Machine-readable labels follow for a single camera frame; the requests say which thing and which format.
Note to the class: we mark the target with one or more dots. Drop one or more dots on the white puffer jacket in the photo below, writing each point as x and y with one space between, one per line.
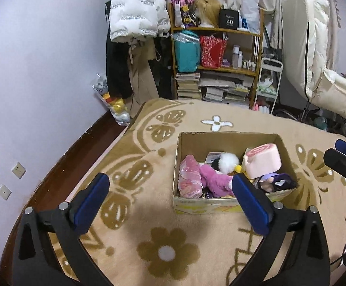
134 9

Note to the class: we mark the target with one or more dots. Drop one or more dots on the clear plastic bag of toys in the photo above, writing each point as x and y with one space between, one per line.
114 104

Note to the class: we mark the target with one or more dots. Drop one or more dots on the black and white plush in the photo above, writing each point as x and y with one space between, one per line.
229 161

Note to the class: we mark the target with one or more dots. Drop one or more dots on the stack of books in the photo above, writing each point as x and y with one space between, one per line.
187 85

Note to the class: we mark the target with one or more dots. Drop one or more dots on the blond wig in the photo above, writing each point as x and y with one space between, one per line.
207 10

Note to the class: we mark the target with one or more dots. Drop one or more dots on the cream padded armchair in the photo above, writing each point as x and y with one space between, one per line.
336 92

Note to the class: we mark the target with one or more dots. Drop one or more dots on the white metal cart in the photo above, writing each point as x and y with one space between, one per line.
275 68

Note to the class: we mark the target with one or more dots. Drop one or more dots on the brown cardboard box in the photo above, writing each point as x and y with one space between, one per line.
202 207

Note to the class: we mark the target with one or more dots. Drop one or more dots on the black hanging garment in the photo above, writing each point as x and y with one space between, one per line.
117 68

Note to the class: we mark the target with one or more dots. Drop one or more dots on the pink plastic packet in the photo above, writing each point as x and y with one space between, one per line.
189 175

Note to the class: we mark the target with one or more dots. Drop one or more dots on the beige hanging trousers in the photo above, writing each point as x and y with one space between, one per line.
141 77

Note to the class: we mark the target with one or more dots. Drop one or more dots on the wooden shelf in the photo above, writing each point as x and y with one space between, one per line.
214 29

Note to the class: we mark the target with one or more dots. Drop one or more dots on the white cat plush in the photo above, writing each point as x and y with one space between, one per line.
266 80

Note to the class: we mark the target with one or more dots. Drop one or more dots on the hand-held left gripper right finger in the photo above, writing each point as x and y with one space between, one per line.
252 205

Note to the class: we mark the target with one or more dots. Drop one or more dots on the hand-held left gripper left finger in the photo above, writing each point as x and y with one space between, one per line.
91 202

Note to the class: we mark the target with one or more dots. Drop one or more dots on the purple haired doll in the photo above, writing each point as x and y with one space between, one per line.
280 181

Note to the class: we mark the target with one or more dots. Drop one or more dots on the dark hanging garment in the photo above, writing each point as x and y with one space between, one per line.
165 65

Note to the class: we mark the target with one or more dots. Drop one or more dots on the black box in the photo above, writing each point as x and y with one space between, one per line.
229 19

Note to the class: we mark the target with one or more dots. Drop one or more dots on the pink roll cake plush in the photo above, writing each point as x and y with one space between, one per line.
265 161

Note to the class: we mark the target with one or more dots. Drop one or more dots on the white wall socket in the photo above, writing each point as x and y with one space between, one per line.
18 169
4 192

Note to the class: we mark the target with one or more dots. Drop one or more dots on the teal round object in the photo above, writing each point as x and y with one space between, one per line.
321 122

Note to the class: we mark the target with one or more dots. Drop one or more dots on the beige floral blanket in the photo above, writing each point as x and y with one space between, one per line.
149 214

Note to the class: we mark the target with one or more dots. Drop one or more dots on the pink bear plush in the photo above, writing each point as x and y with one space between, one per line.
217 181

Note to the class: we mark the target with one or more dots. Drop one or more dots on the teal bag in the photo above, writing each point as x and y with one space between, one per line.
186 53

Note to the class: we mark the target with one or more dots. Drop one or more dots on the red patterned bag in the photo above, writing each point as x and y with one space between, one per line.
213 52

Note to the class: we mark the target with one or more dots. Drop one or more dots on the row of small bottles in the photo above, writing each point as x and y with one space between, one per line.
249 65

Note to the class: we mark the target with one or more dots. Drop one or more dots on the white bottle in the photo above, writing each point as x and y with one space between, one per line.
240 59
235 56

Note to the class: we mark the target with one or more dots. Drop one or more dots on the pile of books and cardboard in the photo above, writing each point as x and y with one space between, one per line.
223 88

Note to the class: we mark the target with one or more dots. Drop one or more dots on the black and pink printed bag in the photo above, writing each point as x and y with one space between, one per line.
184 9

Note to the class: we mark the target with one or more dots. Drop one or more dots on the white plastic bag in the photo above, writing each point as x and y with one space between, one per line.
249 12

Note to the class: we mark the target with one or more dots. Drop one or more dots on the white folded mattress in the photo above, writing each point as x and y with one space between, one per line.
298 44

